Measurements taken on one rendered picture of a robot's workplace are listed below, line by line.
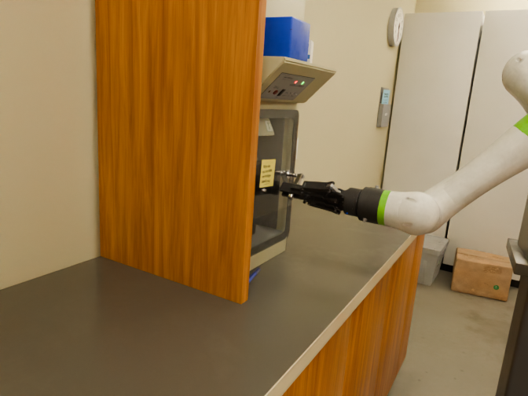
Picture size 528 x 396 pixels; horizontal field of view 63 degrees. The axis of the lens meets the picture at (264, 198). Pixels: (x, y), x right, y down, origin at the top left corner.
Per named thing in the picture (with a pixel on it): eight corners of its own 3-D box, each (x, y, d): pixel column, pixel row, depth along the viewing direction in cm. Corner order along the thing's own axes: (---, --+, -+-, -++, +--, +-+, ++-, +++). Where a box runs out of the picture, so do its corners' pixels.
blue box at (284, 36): (251, 57, 104) (254, 16, 101) (272, 61, 112) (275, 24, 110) (289, 57, 99) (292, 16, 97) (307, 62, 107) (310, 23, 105)
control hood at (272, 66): (238, 99, 103) (240, 55, 101) (298, 102, 130) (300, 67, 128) (280, 102, 97) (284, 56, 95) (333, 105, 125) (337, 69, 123)
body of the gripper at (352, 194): (367, 200, 121) (335, 195, 125) (363, 182, 114) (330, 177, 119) (358, 223, 117) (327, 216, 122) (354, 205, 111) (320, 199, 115)
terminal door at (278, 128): (232, 264, 113) (240, 108, 104) (287, 236, 139) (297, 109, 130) (235, 265, 113) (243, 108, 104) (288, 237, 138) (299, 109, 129)
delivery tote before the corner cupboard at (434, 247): (362, 270, 380) (366, 234, 373) (377, 257, 415) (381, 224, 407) (433, 289, 349) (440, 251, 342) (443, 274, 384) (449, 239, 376)
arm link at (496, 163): (512, 121, 106) (545, 156, 103) (511, 130, 116) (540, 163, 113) (390, 209, 119) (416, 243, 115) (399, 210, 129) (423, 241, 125)
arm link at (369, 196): (374, 214, 107) (378, 233, 114) (387, 177, 112) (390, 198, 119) (350, 210, 110) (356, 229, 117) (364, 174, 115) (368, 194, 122)
